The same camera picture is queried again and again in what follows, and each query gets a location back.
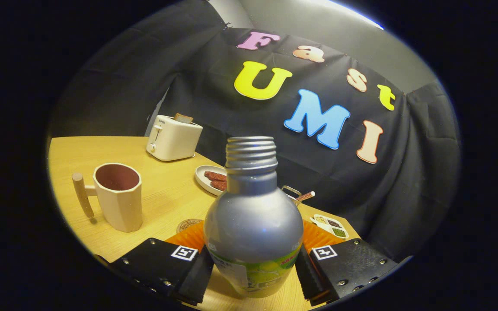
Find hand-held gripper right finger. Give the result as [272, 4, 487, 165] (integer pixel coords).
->
[294, 219, 413, 307]

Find round cork coaster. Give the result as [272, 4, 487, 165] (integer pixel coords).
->
[176, 219, 204, 234]

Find metal wire basket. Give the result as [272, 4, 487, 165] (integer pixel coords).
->
[281, 186, 303, 206]

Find silver juice bottle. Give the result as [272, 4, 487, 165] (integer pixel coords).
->
[204, 136, 304, 298]

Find white oval plate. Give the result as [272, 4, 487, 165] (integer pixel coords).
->
[195, 165, 228, 197]

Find cream cup with wooden handle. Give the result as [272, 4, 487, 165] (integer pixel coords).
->
[72, 163, 143, 233]

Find wooden table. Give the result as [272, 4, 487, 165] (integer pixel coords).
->
[48, 136, 362, 311]

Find white toaster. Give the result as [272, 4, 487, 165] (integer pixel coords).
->
[146, 114, 203, 162]

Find white divided seed dish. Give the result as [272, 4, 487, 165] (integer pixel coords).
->
[310, 214, 349, 239]

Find black backdrop cloth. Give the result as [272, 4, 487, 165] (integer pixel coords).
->
[50, 0, 461, 262]

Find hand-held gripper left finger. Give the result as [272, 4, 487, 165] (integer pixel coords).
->
[96, 220, 215, 306]

